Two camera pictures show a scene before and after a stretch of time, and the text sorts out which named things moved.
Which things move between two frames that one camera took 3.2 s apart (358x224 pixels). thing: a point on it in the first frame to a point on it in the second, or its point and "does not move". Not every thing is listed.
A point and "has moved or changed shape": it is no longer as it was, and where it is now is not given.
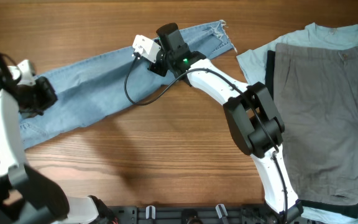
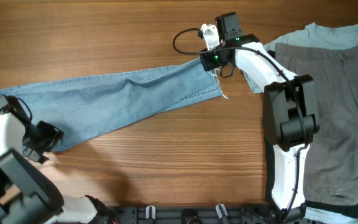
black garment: (348, 209) does not move
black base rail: (200, 214) does not move
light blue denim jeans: (99, 84) has moved or changed shape
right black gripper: (158, 68) to (209, 64)
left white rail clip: (150, 212) does not move
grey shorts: (327, 95) does not move
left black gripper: (48, 98) to (54, 135)
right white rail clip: (221, 210) does not move
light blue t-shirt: (253, 63) does not move
